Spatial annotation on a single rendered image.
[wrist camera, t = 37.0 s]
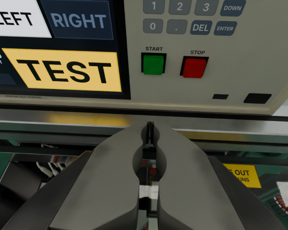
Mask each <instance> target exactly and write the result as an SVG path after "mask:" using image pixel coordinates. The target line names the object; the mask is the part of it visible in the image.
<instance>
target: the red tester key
mask: <svg viewBox="0 0 288 230"><path fill-rule="evenodd" d="M205 66H206V60H205V59H193V58H187V59H186V60H185V64H184V69H183V77H184V78H202V75H203V72H204V69H205Z"/></svg>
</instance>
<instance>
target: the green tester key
mask: <svg viewBox="0 0 288 230"><path fill-rule="evenodd" d="M163 64H164V56H158V55H144V74H148V75H162V72H163Z"/></svg>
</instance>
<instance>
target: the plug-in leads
mask: <svg viewBox="0 0 288 230"><path fill-rule="evenodd" d="M43 145H44V146H48V147H50V148H55V147H53V146H52V145H47V144H41V147H44V146H43ZM36 163H37V166H38V168H40V170H41V171H42V172H44V173H45V174H47V175H48V177H49V178H52V177H53V176H56V175H57V174H58V171H57V170H54V169H53V167H52V165H51V163H50V162H48V164H49V166H50V168H51V169H52V171H53V172H51V171H49V170H48V169H47V168H45V167H42V166H40V165H39V163H38V162H36ZM53 164H54V165H55V166H56V168H60V169H61V171H62V170H63V169H64V168H63V167H62V164H61V163H53ZM68 165H69V164H68V163H65V166H66V167H67V166H68Z"/></svg>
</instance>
